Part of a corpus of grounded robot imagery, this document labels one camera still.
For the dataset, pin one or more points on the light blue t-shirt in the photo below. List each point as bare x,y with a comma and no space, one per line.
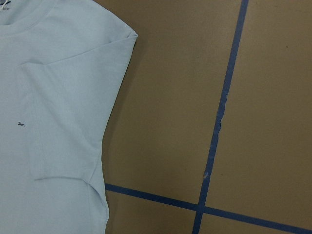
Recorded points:
62,63

